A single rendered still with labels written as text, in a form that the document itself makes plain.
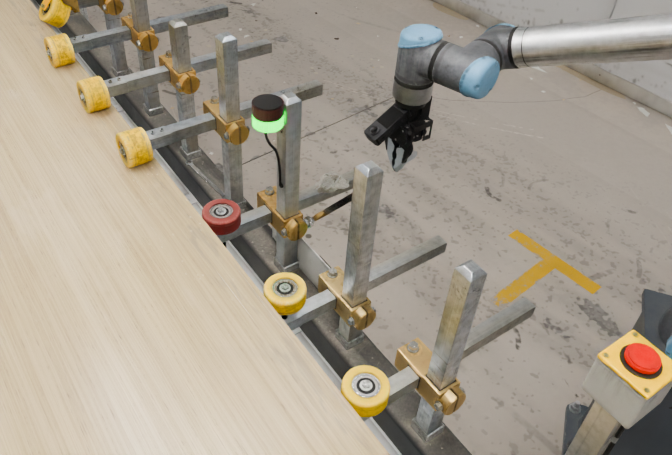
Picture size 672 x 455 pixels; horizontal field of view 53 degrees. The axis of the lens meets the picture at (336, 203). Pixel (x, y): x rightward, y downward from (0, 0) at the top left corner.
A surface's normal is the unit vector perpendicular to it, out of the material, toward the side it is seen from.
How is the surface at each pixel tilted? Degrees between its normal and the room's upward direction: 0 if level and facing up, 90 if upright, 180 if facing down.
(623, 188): 0
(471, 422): 0
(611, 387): 90
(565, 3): 90
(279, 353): 0
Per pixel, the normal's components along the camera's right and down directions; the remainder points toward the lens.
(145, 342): 0.06, -0.75
